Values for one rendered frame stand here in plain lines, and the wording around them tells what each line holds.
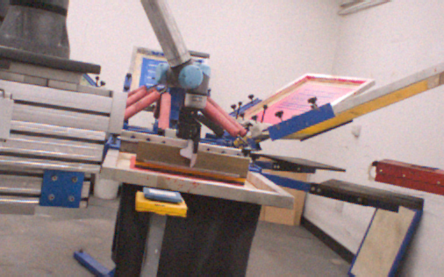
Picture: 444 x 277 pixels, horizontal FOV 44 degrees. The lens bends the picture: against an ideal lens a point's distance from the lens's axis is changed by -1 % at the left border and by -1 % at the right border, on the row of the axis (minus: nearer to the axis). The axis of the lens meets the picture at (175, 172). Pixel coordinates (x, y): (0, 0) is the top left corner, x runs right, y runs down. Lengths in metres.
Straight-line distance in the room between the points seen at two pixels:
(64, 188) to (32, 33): 0.33
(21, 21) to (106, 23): 5.25
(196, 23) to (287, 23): 1.04
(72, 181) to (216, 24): 5.33
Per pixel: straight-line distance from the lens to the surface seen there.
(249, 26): 6.50
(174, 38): 1.76
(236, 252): 1.80
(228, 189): 1.65
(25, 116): 1.12
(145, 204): 1.39
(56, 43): 1.13
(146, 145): 1.95
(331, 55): 6.74
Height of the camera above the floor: 1.22
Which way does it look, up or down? 8 degrees down
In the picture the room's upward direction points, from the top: 10 degrees clockwise
